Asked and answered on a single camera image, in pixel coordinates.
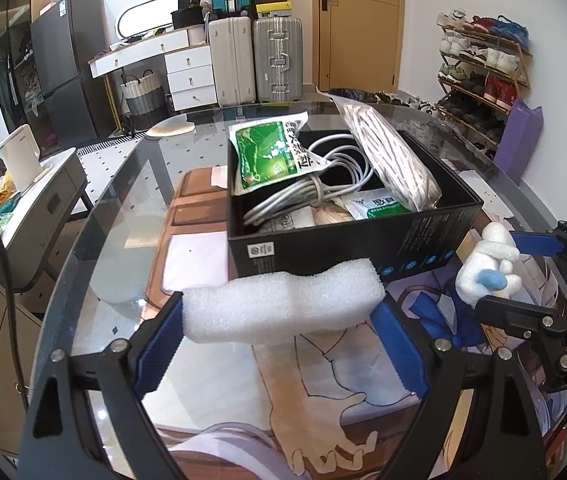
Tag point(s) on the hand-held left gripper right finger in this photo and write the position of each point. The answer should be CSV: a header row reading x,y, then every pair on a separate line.
x,y
398,355

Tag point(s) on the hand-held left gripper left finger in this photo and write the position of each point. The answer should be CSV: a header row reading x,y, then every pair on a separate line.
x,y
158,355

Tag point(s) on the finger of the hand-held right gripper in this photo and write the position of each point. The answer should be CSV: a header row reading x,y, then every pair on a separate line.
x,y
536,242
513,312

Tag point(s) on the white plush toy blue patch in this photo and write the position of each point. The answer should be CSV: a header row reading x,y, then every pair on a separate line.
x,y
488,260

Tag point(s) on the black cardboard box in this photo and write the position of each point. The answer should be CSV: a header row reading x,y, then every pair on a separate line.
x,y
343,245

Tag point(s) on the white foam block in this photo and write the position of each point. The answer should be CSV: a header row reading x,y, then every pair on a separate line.
x,y
283,300

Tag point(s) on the green white medicine packet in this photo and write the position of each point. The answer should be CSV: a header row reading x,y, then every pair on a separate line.
x,y
263,155
383,210

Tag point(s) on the printed cartoon table mat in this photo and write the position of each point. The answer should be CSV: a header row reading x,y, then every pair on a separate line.
x,y
313,390

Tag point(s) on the purple paper bag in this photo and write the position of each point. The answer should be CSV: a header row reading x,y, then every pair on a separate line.
x,y
518,140

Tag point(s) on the rows of shoes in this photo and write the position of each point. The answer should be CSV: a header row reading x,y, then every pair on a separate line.
x,y
501,90

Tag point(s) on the wooden shoe rack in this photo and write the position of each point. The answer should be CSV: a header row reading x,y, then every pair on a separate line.
x,y
522,62

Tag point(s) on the grey sideboard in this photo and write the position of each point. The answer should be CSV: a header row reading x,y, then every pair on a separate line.
x,y
48,210

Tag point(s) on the round white stool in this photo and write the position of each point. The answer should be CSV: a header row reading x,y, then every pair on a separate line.
x,y
171,129

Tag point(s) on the black bin bag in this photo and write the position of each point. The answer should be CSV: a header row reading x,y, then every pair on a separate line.
x,y
353,95

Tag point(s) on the woven laundry basket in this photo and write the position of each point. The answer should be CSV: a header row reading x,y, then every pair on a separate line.
x,y
143,95

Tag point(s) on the wooden door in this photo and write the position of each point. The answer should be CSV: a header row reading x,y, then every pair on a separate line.
x,y
358,25

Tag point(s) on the white vanity desk with drawers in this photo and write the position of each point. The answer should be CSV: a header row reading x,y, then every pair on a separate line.
x,y
188,75

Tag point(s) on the white suitcase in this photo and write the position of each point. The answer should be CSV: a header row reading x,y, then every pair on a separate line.
x,y
233,60

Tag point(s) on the dark grey fridge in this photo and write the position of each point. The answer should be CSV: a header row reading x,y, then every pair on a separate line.
x,y
68,60

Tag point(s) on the open wardrobe with clothes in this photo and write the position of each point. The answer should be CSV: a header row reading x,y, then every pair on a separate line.
x,y
15,75

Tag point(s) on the silver suitcase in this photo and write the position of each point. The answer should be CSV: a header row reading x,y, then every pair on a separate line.
x,y
278,60

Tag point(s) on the oval mirror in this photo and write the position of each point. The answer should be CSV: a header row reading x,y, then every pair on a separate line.
x,y
148,15

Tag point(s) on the yellow black shoe box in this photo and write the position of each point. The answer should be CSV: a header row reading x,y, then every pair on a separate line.
x,y
273,9

